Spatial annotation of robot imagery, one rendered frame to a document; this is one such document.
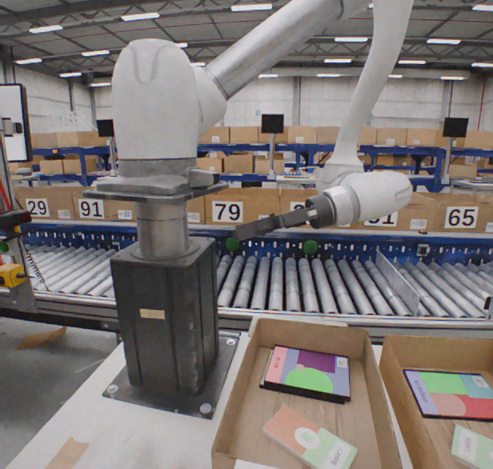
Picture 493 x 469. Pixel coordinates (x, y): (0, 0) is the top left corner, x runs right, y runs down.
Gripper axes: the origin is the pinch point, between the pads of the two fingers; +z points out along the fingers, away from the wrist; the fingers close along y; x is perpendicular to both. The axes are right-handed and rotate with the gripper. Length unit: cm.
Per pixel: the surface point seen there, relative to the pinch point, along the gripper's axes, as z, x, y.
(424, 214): -97, -14, 65
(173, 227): 12.8, 4.5, -4.9
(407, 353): -33, -40, 4
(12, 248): 79, 18, 44
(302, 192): -51, 16, 102
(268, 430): 5.6, -37.8, -8.0
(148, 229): 17.5, 5.5, -4.9
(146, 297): 21.6, -7.3, -3.4
